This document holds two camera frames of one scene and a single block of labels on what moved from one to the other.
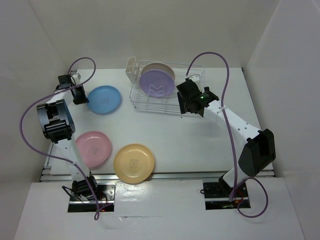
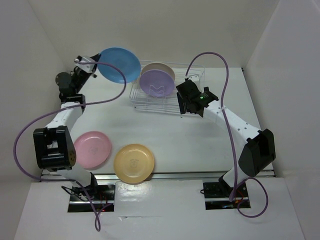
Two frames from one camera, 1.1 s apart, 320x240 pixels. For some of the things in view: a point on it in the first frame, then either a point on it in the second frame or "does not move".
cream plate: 158,66 does not move
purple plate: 156,83 does not move
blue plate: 105,100 -> 123,59
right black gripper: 182,104 does not move
